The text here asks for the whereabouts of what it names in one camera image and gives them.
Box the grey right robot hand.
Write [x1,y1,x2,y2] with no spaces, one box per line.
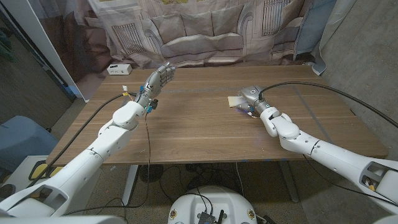
[236,85,280,119]

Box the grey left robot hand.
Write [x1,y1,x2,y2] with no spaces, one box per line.
[134,62,177,110]

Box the pale yellow sponge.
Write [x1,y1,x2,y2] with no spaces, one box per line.
[227,95,246,108]

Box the white power strip box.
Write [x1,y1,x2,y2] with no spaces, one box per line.
[106,63,132,76]

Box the printed sofa backdrop cloth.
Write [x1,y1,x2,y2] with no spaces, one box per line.
[29,0,358,77]

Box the black round fan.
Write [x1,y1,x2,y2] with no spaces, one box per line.
[139,164,164,184]

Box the grey table leg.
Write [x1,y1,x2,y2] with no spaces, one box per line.
[278,161,300,203]

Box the white table leg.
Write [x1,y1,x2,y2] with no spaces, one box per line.
[121,164,139,206]

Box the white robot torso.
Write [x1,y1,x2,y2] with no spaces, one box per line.
[167,185,257,224]

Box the white upright panel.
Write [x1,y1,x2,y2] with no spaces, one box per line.
[0,0,91,103]

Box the black device on torso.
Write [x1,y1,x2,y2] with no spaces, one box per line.
[197,210,224,224]

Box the yellow pad with black rim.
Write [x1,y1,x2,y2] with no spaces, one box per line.
[29,160,63,181]

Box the white floor platform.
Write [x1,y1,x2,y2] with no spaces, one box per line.
[6,155,103,215]

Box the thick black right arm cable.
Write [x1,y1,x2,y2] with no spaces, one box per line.
[258,80,398,129]

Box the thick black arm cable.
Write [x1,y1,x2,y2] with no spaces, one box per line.
[27,92,138,189]
[258,80,398,129]

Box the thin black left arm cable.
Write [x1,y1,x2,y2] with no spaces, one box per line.
[60,113,152,217]

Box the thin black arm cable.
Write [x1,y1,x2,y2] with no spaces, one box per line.
[60,113,152,217]
[302,154,398,208]

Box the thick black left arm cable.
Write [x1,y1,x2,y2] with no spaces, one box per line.
[27,92,138,189]

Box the black floor cable bundle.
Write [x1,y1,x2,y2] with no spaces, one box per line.
[160,163,243,203]

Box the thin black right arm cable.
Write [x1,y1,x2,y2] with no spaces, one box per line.
[302,154,398,208]

